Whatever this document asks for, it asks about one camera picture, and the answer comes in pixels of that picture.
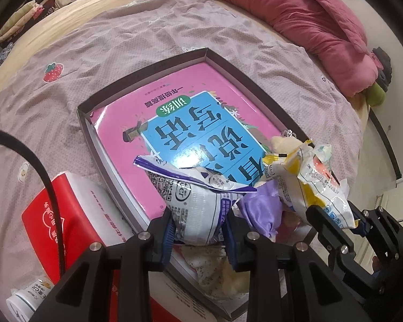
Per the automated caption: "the yellow white snack bag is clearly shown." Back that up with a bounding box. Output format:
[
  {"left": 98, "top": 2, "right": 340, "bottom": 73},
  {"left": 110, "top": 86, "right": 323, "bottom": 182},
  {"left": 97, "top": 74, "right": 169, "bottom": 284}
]
[{"left": 263, "top": 140, "right": 357, "bottom": 229}]

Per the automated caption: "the white blue snack bag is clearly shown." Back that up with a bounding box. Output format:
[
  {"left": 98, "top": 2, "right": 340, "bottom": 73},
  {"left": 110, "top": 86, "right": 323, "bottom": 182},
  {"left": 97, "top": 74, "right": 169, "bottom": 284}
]
[{"left": 134, "top": 156, "right": 256, "bottom": 246}]

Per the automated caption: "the red rectangular box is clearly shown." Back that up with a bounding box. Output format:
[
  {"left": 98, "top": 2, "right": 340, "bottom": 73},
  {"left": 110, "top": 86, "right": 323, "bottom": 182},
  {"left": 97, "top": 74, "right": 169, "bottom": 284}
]
[{"left": 21, "top": 171, "right": 215, "bottom": 321}]

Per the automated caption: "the purple cloth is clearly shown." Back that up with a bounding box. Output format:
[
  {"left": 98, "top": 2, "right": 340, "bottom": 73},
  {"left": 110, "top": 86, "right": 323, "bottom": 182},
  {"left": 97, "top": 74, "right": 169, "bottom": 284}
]
[{"left": 237, "top": 180, "right": 283, "bottom": 241}]

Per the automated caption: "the white cylindrical canister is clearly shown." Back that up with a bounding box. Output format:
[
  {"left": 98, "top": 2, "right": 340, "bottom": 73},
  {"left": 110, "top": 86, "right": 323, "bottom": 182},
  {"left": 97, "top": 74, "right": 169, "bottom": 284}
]
[{"left": 6, "top": 276, "right": 54, "bottom": 322}]

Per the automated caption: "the shallow box with pink book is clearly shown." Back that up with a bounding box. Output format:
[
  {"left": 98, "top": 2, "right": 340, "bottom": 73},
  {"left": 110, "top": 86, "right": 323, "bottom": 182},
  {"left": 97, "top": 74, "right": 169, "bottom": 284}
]
[{"left": 78, "top": 48, "right": 307, "bottom": 321}]

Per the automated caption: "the lilac strawberry bed sheet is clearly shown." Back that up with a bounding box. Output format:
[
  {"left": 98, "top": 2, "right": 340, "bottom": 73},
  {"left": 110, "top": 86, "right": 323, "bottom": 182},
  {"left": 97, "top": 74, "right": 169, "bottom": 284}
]
[{"left": 0, "top": 0, "right": 364, "bottom": 309}]

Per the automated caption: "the pink red quilt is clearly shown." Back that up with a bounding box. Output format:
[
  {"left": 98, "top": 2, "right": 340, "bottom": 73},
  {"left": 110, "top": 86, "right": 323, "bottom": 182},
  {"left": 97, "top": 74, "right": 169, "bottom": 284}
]
[{"left": 223, "top": 0, "right": 379, "bottom": 97}]

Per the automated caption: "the folded towels stack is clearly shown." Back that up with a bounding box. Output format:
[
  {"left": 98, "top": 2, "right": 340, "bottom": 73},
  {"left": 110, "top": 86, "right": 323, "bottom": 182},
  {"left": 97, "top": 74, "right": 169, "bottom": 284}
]
[{"left": 0, "top": 0, "right": 44, "bottom": 43}]

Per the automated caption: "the beige mattress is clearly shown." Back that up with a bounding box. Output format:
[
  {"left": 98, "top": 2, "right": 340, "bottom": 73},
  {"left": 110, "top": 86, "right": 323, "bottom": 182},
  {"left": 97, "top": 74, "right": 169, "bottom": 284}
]
[{"left": 0, "top": 0, "right": 130, "bottom": 92}]

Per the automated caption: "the black cable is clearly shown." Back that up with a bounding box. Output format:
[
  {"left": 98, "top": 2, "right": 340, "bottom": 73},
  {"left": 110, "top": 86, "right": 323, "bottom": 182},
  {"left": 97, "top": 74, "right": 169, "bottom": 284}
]
[{"left": 0, "top": 126, "right": 67, "bottom": 277}]

